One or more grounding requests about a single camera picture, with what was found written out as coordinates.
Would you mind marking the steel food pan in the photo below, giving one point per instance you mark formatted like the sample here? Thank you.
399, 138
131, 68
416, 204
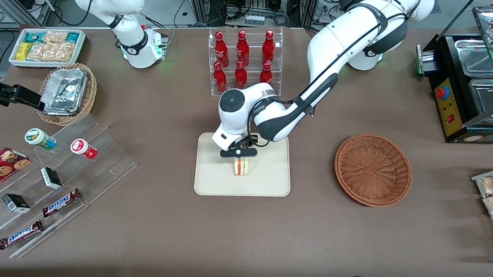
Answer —
489, 97
477, 57

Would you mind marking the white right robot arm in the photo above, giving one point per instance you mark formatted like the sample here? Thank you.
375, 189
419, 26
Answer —
136, 46

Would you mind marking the clear acrylic step display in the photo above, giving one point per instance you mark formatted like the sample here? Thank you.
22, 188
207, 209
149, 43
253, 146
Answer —
104, 157

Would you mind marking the snickers bar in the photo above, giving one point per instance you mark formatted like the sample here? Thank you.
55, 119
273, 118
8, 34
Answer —
19, 234
60, 203

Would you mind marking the white power strip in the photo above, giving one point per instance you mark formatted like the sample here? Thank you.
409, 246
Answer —
255, 20

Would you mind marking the black hot food display case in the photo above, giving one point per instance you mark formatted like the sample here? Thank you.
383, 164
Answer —
451, 110

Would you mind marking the triangular sandwich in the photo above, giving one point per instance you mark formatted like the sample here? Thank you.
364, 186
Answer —
242, 167

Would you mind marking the small clear cracker bag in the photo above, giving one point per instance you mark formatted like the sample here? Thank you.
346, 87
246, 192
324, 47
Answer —
55, 37

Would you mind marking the small black white box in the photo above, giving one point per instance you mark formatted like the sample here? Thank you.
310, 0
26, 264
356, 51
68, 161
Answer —
51, 178
15, 203

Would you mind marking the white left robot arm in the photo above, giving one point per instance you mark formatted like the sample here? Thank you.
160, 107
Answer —
338, 46

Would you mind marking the silver foil bags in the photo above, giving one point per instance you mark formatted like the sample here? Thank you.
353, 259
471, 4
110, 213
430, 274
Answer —
65, 91

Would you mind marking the tray of packaged crackers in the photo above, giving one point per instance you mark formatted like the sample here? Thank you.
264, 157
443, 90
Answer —
477, 178

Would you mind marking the red lid cup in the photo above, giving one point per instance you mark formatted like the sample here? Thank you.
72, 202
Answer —
81, 147

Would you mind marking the brown wicker basket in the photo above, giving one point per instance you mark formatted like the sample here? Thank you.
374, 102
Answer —
372, 171

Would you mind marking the white snack bin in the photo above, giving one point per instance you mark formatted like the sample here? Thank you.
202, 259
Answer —
12, 59

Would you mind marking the light wicker basket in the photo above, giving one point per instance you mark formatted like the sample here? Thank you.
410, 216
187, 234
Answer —
91, 94

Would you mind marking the beige plastic tray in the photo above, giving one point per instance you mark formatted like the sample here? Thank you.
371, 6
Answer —
265, 177

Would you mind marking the red cola bottle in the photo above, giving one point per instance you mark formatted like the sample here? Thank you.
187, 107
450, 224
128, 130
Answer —
241, 76
221, 50
268, 48
220, 80
266, 75
242, 49

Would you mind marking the yellow snack packet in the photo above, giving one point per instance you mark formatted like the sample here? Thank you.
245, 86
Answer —
23, 51

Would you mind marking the clear acrylic bottle rack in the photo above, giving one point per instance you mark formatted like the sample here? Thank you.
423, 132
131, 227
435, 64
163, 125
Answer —
253, 34

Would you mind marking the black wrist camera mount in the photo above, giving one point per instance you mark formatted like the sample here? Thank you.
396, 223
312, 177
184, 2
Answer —
246, 142

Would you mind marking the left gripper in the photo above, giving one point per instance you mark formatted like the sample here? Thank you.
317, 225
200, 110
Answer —
253, 138

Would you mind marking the aluminium frame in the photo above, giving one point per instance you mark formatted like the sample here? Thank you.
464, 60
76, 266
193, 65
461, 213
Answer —
27, 8

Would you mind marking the large clear cracker bag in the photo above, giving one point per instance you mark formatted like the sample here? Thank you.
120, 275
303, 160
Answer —
50, 51

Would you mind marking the green lid cup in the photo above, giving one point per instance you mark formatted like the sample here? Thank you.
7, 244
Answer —
36, 137

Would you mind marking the teal snack packet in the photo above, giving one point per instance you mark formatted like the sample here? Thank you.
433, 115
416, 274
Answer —
34, 37
73, 37

